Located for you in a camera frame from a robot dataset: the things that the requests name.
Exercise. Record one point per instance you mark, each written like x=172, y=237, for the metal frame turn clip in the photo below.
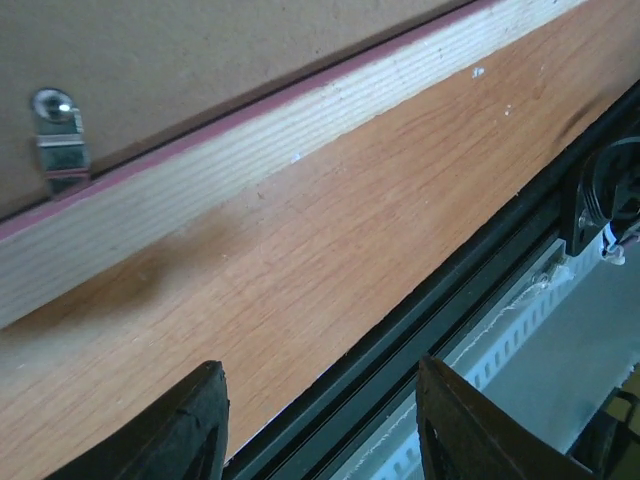
x=62, y=150

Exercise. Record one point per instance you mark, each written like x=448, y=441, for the pink picture frame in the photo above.
x=56, y=247

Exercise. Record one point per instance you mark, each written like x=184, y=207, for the light blue cable duct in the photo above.
x=392, y=451

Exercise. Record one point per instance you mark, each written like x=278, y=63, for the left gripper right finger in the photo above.
x=464, y=435

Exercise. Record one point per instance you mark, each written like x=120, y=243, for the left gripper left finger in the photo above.
x=181, y=435

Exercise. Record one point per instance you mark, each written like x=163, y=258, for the black aluminium rail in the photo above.
x=367, y=383

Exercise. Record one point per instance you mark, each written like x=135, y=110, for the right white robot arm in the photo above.
x=600, y=201

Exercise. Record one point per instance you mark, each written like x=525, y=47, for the metal base plate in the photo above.
x=588, y=346

